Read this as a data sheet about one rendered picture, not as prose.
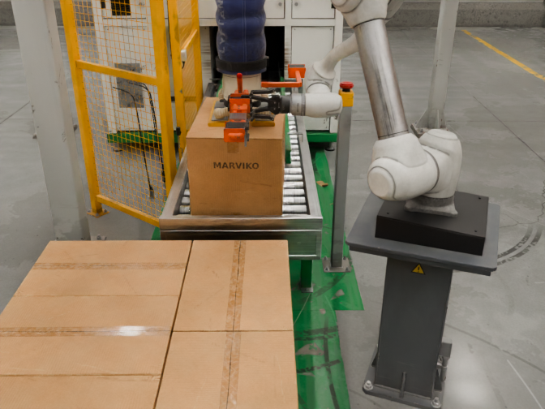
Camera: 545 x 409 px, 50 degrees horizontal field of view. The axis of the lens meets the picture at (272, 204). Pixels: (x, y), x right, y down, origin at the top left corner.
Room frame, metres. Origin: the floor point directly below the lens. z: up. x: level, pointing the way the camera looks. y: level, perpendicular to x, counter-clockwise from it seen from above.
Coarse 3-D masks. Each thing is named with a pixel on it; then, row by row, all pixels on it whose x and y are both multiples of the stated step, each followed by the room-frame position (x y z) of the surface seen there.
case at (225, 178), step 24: (192, 144) 2.25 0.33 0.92; (216, 144) 2.25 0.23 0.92; (240, 144) 2.24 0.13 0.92; (264, 144) 2.24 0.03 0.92; (192, 168) 2.25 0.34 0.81; (216, 168) 2.25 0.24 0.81; (240, 168) 2.24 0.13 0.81; (264, 168) 2.24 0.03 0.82; (192, 192) 2.25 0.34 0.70; (216, 192) 2.25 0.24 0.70; (240, 192) 2.24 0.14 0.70; (264, 192) 2.24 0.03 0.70
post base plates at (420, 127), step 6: (426, 114) 5.07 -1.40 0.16; (438, 114) 4.98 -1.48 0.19; (420, 120) 5.07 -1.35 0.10; (426, 120) 5.07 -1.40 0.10; (438, 120) 4.96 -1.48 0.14; (444, 120) 5.07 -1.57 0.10; (414, 126) 5.12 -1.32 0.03; (420, 126) 5.07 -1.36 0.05; (426, 126) 5.07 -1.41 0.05; (438, 126) 4.93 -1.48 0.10; (444, 126) 5.07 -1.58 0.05; (414, 132) 5.02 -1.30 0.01; (420, 132) 4.92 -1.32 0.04; (36, 138) 4.86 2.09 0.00
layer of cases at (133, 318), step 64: (64, 256) 1.97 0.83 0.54; (128, 256) 1.97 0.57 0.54; (192, 256) 1.97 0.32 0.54; (256, 256) 1.98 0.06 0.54; (0, 320) 1.57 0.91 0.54; (64, 320) 1.57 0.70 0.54; (128, 320) 1.57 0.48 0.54; (192, 320) 1.57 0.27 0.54; (256, 320) 1.57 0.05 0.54; (0, 384) 1.27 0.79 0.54; (64, 384) 1.27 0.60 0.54; (128, 384) 1.27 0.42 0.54; (192, 384) 1.27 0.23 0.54; (256, 384) 1.27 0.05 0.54
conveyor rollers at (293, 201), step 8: (296, 136) 3.40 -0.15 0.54; (296, 144) 3.23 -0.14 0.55; (296, 152) 3.13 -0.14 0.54; (296, 160) 3.03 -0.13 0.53; (288, 168) 2.87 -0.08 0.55; (296, 168) 2.87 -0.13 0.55; (288, 176) 2.77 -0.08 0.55; (296, 176) 2.77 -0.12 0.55; (288, 184) 2.68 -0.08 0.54; (296, 184) 2.68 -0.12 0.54; (288, 192) 2.58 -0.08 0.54; (296, 192) 2.58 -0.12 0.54; (184, 200) 2.49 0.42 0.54; (288, 200) 2.49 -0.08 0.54; (296, 200) 2.49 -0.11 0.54; (304, 200) 2.49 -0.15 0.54; (184, 208) 2.40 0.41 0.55; (288, 208) 2.41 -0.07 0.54; (296, 208) 2.41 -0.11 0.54; (304, 208) 2.41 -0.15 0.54
